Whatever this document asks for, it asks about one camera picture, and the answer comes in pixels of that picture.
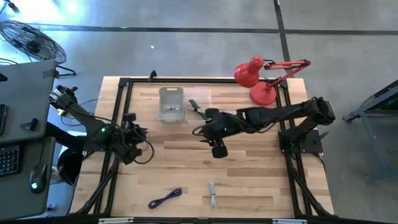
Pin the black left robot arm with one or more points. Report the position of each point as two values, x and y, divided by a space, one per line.
81 115

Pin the black floor fan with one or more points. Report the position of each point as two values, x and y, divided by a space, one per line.
31 42

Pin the black smartphone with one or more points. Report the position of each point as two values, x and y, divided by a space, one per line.
2 119

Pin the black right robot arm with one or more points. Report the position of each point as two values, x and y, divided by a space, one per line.
280 113

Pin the grey metal stand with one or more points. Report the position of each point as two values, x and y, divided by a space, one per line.
373 146

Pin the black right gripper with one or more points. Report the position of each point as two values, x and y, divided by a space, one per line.
220 127

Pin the backlit black keyboard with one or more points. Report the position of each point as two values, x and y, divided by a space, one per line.
7 161

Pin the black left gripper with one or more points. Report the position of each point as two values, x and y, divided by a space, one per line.
133 154

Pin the grey work desk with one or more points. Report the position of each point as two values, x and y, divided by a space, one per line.
25 102

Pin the black round stool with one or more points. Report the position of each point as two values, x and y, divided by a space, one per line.
70 166

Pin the small black desk object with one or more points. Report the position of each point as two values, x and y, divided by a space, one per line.
30 124

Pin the black aluminium table frame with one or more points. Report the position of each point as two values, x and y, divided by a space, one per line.
186 80

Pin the black computer mouse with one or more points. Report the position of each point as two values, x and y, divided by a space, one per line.
38 179

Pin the white opaque plastic bin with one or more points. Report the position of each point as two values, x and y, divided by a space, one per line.
164 118

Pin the red desk lamp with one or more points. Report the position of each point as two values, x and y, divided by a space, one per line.
262 95

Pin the clear plastic bin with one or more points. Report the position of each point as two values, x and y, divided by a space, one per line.
202 93

